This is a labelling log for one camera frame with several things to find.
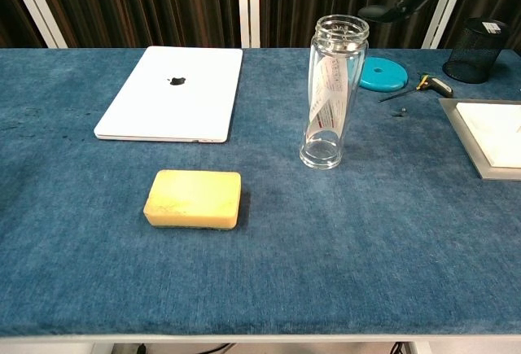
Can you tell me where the teal round disc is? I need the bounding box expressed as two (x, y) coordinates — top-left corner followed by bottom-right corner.
(358, 56), (409, 91)

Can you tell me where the small screwdriver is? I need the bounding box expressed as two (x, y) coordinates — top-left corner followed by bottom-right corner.
(378, 72), (455, 104)

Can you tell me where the printed paper slip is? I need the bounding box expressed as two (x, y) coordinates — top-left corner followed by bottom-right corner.
(308, 57), (352, 136)

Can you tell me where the black mesh pen holder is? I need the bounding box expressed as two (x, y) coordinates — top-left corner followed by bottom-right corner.
(442, 17), (512, 85)

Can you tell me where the silver square tray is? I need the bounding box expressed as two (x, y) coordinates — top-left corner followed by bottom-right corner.
(438, 98), (521, 181)

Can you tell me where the clear glass bottle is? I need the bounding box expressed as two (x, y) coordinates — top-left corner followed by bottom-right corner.
(299, 14), (370, 171)

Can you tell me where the white square dish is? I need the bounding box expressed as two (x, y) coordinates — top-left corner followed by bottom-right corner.
(454, 102), (521, 169)

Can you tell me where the white closed laptop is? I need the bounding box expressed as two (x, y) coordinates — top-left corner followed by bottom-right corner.
(93, 46), (244, 144)

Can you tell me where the yellow sponge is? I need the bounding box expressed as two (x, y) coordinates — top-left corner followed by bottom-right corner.
(142, 168), (243, 232)

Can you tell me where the blue tablecloth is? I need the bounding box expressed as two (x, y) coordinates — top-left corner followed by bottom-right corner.
(0, 47), (521, 337)

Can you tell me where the white frame post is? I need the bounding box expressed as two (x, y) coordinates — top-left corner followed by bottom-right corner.
(420, 0), (475, 50)
(2, 0), (68, 50)
(236, 0), (261, 50)

